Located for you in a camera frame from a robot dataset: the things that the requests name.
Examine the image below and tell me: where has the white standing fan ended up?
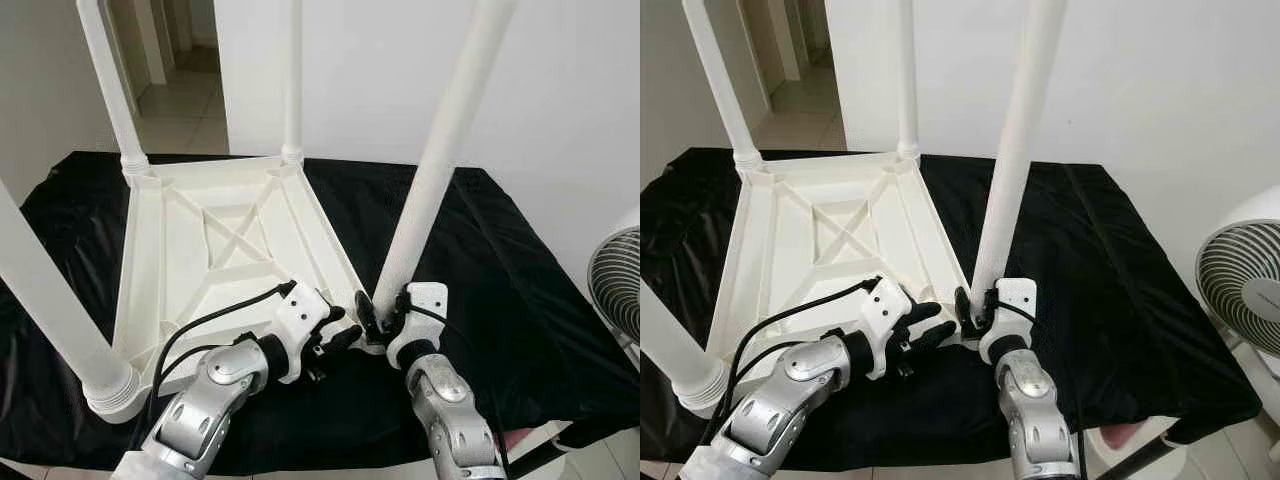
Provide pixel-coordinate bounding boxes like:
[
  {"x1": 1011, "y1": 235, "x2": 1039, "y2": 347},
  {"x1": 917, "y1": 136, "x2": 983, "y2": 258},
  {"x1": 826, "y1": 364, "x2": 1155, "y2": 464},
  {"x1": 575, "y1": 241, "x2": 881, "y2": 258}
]
[
  {"x1": 1194, "y1": 185, "x2": 1280, "y2": 471},
  {"x1": 586, "y1": 205, "x2": 640, "y2": 361}
]

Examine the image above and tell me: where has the white plastic children table top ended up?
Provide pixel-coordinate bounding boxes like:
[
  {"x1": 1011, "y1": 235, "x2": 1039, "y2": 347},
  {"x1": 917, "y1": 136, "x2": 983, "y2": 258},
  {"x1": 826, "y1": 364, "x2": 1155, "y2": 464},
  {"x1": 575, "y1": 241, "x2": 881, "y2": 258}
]
[
  {"x1": 675, "y1": 148, "x2": 991, "y2": 419},
  {"x1": 83, "y1": 152, "x2": 393, "y2": 423}
]

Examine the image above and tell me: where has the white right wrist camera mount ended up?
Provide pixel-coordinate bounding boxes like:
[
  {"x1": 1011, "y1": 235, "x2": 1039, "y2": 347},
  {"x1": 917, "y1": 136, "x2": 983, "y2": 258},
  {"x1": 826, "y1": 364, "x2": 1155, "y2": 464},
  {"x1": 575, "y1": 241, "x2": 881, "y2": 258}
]
[
  {"x1": 385, "y1": 283, "x2": 449, "y2": 369},
  {"x1": 978, "y1": 278, "x2": 1038, "y2": 363}
]

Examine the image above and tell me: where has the black table cloth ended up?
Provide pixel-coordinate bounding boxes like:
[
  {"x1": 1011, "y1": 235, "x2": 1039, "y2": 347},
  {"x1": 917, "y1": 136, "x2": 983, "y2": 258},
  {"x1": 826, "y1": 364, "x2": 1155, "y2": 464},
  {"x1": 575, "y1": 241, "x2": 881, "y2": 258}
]
[
  {"x1": 640, "y1": 147, "x2": 1263, "y2": 471},
  {"x1": 0, "y1": 150, "x2": 640, "y2": 477}
]

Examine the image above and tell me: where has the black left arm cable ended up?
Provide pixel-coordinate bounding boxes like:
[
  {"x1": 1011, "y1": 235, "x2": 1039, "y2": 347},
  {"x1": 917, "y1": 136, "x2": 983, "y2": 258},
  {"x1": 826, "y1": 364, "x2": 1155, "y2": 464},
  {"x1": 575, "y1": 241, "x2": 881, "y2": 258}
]
[
  {"x1": 730, "y1": 338, "x2": 841, "y2": 411},
  {"x1": 150, "y1": 340, "x2": 256, "y2": 421}
]

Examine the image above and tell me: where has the red white plastic item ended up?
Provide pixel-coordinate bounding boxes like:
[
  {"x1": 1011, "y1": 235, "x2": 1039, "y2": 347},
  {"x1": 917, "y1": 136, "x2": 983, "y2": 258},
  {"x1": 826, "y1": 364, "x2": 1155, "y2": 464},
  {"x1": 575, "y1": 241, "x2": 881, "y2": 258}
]
[
  {"x1": 1095, "y1": 420, "x2": 1173, "y2": 456},
  {"x1": 495, "y1": 425, "x2": 549, "y2": 456}
]

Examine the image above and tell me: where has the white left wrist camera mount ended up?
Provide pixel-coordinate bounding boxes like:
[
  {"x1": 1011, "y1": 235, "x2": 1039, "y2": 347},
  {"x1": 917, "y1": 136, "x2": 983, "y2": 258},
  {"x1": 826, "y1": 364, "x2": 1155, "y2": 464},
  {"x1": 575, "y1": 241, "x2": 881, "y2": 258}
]
[
  {"x1": 272, "y1": 283, "x2": 336, "y2": 383},
  {"x1": 858, "y1": 278, "x2": 916, "y2": 379}
]

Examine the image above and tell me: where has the white door frame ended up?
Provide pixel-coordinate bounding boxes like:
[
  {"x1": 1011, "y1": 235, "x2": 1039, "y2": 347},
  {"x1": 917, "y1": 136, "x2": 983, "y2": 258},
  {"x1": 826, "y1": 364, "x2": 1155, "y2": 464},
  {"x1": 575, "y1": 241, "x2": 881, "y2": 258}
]
[
  {"x1": 740, "y1": 0, "x2": 833, "y2": 116},
  {"x1": 105, "y1": 0, "x2": 196, "y2": 121}
]

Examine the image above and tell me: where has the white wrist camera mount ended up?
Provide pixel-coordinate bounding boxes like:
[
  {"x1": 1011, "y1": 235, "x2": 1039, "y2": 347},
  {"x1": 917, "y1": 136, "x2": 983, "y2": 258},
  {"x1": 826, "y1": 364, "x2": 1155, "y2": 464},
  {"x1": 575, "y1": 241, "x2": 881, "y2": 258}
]
[
  {"x1": 858, "y1": 278, "x2": 916, "y2": 379},
  {"x1": 978, "y1": 278, "x2": 1038, "y2": 363},
  {"x1": 385, "y1": 283, "x2": 449, "y2": 369},
  {"x1": 272, "y1": 283, "x2": 336, "y2": 383}
]

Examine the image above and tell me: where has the black metal table leg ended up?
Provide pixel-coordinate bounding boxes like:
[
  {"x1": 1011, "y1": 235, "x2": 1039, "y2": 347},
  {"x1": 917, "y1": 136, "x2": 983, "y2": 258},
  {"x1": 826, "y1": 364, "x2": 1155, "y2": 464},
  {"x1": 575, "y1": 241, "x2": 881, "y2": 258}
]
[
  {"x1": 1095, "y1": 435, "x2": 1193, "y2": 480},
  {"x1": 510, "y1": 435, "x2": 593, "y2": 480}
]

